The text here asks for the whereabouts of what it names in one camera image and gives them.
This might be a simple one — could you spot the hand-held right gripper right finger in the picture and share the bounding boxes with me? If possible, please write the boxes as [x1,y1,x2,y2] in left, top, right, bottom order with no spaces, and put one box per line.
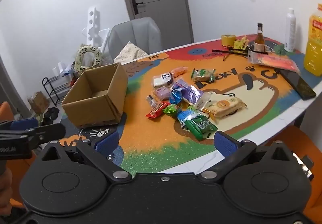
[196,130,293,182]

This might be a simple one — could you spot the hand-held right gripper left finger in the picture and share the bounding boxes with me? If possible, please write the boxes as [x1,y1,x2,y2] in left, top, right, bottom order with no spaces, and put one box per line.
[40,130,132,181]

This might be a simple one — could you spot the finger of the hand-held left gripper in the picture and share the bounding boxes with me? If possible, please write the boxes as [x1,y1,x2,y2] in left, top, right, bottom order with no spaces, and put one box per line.
[24,123,66,144]
[0,118,40,131]

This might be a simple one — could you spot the dark green snack packet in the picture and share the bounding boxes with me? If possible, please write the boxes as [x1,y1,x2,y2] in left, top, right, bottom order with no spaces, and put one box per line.
[185,115,218,141]

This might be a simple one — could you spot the cardboard box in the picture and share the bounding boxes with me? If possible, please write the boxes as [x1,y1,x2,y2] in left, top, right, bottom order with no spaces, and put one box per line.
[61,62,129,129]

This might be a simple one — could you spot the yellow cracker packet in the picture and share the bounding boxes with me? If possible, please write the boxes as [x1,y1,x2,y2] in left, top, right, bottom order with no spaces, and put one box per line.
[196,93,248,121]

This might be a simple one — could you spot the blue green snack packet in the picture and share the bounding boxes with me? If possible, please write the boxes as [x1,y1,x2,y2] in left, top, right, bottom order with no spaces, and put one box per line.
[177,108,199,129]

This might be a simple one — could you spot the red snack packet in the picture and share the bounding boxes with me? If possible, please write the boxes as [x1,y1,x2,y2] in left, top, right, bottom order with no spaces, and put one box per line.
[145,101,170,119]

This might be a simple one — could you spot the small green snack packet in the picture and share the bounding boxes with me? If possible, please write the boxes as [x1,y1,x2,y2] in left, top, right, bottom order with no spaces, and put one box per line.
[162,104,182,117]

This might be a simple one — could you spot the purple white cake packet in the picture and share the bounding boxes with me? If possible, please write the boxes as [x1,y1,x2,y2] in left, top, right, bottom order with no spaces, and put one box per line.
[172,79,204,106]

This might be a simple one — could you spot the blue foil snack packet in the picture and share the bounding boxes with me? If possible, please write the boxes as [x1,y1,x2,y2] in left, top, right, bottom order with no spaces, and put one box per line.
[169,88,185,105]

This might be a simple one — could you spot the green brown biscuit packet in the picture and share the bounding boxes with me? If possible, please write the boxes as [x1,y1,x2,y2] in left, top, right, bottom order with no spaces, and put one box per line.
[190,68,217,82]

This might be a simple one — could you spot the purple mochi packet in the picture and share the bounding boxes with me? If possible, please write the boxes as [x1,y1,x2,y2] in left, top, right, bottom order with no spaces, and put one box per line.
[151,86,173,101]

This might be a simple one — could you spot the white rice cake packet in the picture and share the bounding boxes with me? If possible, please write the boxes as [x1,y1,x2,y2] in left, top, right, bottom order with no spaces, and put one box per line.
[152,72,174,89]

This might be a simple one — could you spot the orange snack packet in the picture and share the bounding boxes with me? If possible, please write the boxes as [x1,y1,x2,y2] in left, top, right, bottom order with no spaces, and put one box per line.
[170,66,189,78]

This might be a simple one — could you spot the person's left hand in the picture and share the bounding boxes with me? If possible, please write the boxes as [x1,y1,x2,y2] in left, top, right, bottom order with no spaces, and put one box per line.
[0,168,13,212]

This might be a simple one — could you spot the black slippers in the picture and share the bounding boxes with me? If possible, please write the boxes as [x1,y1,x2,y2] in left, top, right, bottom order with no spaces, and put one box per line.
[41,107,60,125]

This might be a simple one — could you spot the small brown carton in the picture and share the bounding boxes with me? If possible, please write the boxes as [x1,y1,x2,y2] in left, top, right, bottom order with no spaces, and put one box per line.
[27,91,49,114]

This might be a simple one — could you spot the orange chair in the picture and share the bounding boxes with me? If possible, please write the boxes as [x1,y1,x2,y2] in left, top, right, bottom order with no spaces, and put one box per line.
[0,102,38,211]
[263,125,322,224]

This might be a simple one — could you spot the black shoe rack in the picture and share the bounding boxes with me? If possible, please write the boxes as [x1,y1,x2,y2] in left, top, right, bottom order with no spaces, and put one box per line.
[42,76,73,106]

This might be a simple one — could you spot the white paper bags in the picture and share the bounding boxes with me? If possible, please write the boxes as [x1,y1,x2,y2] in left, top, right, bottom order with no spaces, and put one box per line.
[52,62,68,79]

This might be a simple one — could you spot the panda print neck pillow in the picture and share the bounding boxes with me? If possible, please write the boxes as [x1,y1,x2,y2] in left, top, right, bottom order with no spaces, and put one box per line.
[74,44,103,75]

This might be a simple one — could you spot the black clothes hanger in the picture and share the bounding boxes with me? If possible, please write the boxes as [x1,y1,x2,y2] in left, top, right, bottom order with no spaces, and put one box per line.
[212,48,249,61]

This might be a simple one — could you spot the dotted cream cushion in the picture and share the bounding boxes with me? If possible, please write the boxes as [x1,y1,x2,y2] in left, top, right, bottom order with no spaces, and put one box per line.
[114,41,149,64]

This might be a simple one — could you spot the black phone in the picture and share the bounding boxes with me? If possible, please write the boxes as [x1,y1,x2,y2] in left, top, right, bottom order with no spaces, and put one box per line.
[279,69,317,100]

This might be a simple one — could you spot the red flat packet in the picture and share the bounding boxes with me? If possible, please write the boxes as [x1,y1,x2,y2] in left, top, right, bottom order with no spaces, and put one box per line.
[247,50,301,73]

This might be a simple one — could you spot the yellow crumpled wrapper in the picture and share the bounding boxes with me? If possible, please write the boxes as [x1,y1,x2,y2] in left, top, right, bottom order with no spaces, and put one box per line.
[234,36,249,50]

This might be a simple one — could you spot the yellow tape roll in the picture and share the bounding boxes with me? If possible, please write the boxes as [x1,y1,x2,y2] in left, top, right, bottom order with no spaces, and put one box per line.
[221,34,237,46]

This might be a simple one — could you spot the brown glass bottle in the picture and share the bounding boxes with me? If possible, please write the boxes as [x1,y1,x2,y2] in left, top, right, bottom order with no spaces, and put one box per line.
[254,23,266,52]

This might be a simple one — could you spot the grey chair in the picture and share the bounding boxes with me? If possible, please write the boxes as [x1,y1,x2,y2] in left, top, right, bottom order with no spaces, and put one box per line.
[108,17,163,60]

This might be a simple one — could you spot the white rack with holes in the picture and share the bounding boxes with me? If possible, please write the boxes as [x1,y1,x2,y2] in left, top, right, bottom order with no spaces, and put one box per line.
[81,7,111,56]

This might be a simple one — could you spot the orange juice bottle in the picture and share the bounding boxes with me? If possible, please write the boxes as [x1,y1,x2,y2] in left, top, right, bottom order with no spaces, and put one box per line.
[303,3,322,77]

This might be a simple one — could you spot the white spray bottle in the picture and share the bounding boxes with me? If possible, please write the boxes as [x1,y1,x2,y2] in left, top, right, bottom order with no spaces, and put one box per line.
[284,8,296,53]

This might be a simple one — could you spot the grey door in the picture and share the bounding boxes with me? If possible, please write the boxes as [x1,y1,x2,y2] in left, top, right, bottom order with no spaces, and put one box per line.
[116,0,194,55]

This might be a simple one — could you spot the black door handle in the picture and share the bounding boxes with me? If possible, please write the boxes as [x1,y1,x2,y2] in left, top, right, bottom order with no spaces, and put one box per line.
[131,0,144,15]

